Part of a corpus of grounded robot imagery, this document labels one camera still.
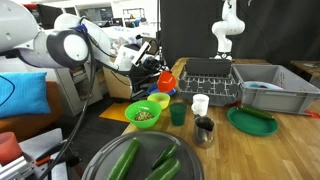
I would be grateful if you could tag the grey round tray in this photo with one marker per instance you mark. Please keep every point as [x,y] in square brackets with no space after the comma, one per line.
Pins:
[148,146]

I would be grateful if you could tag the grey dish rack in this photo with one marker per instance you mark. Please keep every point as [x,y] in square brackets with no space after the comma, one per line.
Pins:
[208,88]

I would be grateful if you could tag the yellow plastic bowl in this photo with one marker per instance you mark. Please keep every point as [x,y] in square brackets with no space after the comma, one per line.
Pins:
[159,99]

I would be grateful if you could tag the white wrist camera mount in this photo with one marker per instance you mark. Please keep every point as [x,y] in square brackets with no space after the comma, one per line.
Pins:
[130,56]

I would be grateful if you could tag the grey plastic bin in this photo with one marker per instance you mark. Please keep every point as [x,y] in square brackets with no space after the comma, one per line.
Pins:
[283,98]

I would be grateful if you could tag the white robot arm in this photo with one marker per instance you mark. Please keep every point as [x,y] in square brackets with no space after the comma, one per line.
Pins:
[43,46]
[230,28]

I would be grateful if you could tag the dark green plastic cup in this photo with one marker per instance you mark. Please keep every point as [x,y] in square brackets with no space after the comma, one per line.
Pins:
[178,115]

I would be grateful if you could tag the stainless steel cup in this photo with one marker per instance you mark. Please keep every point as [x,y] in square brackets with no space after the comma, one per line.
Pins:
[203,135]

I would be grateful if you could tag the grey glass door cabinet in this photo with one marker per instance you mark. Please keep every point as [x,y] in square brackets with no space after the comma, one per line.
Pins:
[71,96]

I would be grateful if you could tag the blue bowl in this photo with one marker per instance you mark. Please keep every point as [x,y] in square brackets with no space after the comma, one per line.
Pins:
[152,90]

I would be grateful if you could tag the dark green plastic plate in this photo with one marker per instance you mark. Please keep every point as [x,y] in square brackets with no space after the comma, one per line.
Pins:
[250,126]

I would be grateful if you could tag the small green cucumber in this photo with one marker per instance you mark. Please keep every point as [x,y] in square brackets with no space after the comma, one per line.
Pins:
[165,155]

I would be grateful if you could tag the black office chair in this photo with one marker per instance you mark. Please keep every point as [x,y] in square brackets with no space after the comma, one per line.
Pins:
[138,88]

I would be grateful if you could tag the orange floor mat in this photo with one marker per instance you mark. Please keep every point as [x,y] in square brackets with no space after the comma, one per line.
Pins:
[115,113]

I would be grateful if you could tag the red flat object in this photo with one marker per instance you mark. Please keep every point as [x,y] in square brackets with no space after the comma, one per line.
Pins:
[312,114]

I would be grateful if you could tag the blue pillow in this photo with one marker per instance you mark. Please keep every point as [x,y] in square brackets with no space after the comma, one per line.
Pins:
[23,95]

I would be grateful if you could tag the orange plastic bowl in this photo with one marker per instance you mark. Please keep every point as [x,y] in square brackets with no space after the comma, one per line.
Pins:
[166,82]

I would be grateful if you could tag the white cup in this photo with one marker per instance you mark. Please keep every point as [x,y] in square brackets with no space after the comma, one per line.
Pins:
[201,103]

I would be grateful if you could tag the orange sofa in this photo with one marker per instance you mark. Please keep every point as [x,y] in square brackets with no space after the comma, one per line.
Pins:
[33,125]

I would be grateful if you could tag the light blue plate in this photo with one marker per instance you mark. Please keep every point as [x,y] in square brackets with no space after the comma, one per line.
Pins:
[263,85]

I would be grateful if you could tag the black orange pliers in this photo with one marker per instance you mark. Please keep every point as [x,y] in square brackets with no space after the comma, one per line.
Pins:
[55,153]

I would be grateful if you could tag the dark wall monitor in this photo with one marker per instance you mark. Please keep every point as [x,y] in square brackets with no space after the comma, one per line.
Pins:
[46,13]

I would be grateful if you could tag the bright green plastic bowl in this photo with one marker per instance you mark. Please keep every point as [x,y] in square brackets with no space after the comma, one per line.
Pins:
[143,121]

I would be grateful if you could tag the slim dark green cucumber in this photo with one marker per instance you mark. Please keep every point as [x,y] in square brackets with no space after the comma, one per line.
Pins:
[256,112]

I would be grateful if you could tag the pale green beans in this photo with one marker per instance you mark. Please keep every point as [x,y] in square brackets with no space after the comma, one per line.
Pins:
[144,116]

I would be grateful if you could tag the pink cup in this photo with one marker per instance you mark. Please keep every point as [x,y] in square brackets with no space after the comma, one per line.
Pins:
[9,148]

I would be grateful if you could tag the large green cucumber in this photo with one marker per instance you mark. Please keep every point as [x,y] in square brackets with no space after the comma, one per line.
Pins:
[165,170]
[125,160]

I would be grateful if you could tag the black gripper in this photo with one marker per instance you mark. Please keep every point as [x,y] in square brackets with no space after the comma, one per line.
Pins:
[151,65]

